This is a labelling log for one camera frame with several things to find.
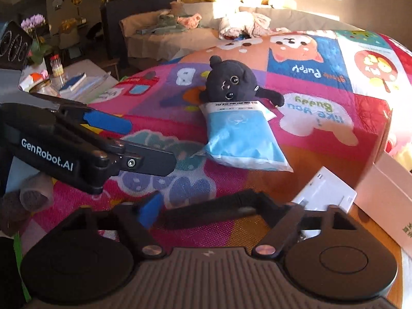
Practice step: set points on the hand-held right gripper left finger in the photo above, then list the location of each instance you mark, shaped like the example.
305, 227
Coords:
149, 210

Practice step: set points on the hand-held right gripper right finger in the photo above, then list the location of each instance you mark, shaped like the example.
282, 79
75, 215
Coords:
277, 216

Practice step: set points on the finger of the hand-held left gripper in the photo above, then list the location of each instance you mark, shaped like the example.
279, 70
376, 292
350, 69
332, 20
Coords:
109, 123
151, 161

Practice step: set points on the dark pen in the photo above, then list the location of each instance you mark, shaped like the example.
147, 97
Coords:
209, 210

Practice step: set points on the blue tissue packet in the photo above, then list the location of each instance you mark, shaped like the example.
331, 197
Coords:
241, 138

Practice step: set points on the pink cardboard box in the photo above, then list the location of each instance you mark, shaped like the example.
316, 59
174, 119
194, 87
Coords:
383, 196

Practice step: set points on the person's left hand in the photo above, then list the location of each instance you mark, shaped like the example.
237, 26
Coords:
33, 196

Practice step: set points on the glass jar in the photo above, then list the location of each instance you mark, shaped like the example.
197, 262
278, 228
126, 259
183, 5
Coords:
45, 87

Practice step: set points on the white flat box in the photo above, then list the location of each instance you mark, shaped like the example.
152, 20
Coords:
325, 188

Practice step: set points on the red lidded jar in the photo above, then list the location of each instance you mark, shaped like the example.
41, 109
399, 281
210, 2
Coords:
57, 66

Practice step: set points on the pink orchid plant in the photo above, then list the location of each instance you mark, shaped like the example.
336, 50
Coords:
35, 35

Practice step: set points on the black plush toy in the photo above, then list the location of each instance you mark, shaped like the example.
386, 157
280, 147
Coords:
231, 80

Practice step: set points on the clothes heap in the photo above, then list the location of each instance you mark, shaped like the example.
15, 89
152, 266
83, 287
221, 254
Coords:
170, 22

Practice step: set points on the beige sofa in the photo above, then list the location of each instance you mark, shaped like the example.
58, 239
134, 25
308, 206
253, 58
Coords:
199, 41

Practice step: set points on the colourful printed blanket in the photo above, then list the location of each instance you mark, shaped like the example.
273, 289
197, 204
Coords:
322, 80

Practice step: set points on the pile of light cloths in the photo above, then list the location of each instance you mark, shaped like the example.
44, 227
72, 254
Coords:
247, 24

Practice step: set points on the round wall clock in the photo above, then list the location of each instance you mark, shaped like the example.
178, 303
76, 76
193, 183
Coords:
58, 2

